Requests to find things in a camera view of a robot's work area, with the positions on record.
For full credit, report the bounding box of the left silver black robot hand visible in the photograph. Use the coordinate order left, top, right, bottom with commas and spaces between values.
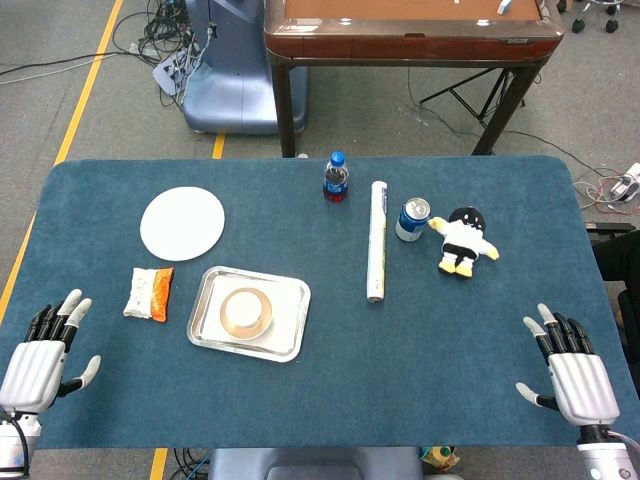
0, 288, 102, 414

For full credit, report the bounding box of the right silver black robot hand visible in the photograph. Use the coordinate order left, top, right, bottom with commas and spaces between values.
515, 302, 622, 428

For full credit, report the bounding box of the small white paper cup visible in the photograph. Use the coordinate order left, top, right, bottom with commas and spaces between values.
224, 293, 266, 330

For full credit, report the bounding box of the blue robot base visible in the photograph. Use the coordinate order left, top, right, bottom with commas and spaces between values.
181, 0, 309, 136

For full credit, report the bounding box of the silver metal tray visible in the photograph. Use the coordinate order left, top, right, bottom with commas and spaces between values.
186, 265, 313, 364

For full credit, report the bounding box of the black seat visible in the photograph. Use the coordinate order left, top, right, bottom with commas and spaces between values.
585, 222, 640, 347

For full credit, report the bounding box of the orange white snack packet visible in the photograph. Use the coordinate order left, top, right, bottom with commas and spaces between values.
122, 266, 176, 325

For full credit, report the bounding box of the yellow toy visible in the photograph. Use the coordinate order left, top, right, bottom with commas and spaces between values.
418, 445, 464, 474

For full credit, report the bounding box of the black white penguin plush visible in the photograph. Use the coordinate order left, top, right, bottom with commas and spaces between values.
426, 205, 501, 280

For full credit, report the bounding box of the white power adapter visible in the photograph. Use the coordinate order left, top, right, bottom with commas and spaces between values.
608, 162, 640, 204

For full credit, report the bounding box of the white round plate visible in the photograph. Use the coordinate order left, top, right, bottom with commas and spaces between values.
139, 186, 227, 263

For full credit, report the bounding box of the blue white soda can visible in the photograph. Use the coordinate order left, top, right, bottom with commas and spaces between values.
394, 197, 432, 244

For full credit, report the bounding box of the white rolled paper tube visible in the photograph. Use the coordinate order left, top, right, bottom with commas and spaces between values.
365, 180, 390, 305

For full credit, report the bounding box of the blue felt table cloth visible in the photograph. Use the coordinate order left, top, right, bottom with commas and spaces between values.
0, 155, 629, 450

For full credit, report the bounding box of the grey robot torso base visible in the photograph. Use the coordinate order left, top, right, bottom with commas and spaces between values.
206, 446, 427, 480

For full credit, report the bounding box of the black folding stand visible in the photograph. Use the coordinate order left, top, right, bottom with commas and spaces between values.
418, 68, 527, 127

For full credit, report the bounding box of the blue-capped cola bottle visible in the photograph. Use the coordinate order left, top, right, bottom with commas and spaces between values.
321, 151, 350, 204

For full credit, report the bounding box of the white power strip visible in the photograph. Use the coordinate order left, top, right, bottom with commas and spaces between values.
151, 47, 202, 97

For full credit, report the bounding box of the swivel chair with castors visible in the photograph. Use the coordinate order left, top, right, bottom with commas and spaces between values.
571, 0, 622, 35

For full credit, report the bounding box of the brown mahjong table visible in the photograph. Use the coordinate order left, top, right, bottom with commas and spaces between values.
262, 0, 567, 158

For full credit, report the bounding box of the long black floor cable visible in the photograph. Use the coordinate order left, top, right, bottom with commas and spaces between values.
0, 48, 137, 79

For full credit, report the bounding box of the tangled black cable bundle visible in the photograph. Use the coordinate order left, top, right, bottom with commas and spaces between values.
111, 0, 214, 110

